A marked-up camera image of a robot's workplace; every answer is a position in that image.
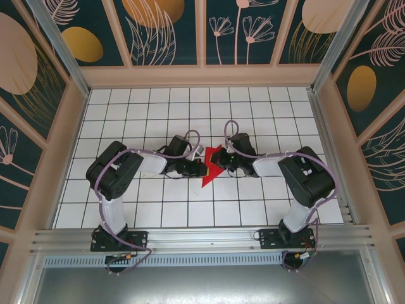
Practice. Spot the red square paper sheet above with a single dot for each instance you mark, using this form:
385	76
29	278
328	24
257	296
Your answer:
209	179

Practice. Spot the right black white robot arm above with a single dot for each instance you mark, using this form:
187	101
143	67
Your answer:
310	180

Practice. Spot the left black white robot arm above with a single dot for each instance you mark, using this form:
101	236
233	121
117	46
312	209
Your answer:
110	177

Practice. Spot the grey metal sheet panel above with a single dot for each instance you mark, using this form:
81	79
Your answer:
202	285

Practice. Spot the small controller board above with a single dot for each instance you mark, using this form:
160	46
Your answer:
300	256
120	257

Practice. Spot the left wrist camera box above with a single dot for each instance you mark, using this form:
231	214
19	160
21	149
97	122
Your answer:
199	150

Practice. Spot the aluminium mounting rail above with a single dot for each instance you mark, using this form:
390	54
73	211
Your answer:
202	236

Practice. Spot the aluminium side rail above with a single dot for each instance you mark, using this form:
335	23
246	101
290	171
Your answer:
323	126

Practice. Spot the aluminium corner post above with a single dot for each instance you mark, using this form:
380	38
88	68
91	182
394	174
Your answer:
67	57
338	47

